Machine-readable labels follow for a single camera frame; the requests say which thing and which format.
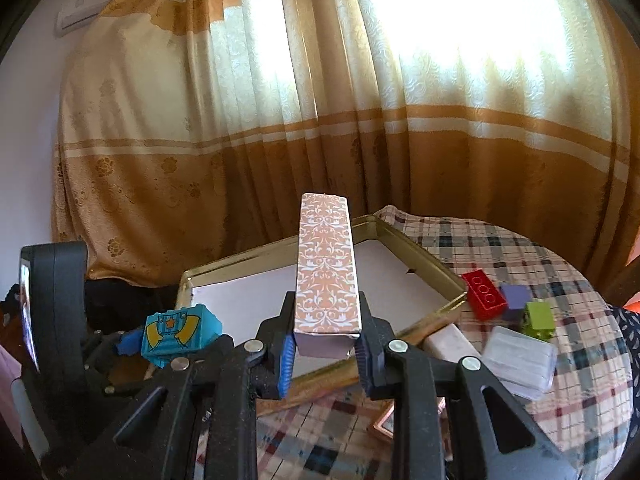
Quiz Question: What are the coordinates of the lime green toy brick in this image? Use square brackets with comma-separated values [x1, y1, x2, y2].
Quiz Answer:
[521, 301, 555, 341]

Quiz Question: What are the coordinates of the orange white patterned long box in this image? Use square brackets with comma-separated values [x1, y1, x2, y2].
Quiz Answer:
[293, 193, 362, 360]

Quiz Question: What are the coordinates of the clear plastic box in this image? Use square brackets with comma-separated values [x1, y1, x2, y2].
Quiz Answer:
[482, 326, 558, 401]

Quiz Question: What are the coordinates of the cyan toy brick with star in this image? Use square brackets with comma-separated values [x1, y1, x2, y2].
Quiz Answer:
[141, 304, 222, 367]

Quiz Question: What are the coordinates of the red toy brick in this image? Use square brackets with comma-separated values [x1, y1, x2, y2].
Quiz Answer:
[461, 269, 506, 322]

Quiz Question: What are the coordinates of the plaid tablecloth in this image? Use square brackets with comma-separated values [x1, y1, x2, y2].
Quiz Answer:
[257, 206, 634, 479]

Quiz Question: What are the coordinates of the gold metal tray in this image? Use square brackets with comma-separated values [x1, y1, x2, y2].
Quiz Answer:
[176, 216, 466, 415]

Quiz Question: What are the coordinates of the purple toy brick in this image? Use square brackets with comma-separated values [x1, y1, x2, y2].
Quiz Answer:
[499, 284, 533, 323]

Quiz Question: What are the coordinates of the navy leaf pattern cushion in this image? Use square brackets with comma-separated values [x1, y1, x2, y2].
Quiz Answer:
[612, 307, 640, 406]

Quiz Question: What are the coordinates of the beige orange curtain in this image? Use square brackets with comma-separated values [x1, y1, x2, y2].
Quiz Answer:
[52, 0, 639, 287]

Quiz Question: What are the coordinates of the rose gold small frame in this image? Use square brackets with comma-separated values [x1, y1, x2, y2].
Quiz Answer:
[369, 398, 447, 442]

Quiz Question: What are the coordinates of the white wall air conditioner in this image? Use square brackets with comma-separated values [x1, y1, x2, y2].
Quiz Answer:
[54, 0, 112, 37]

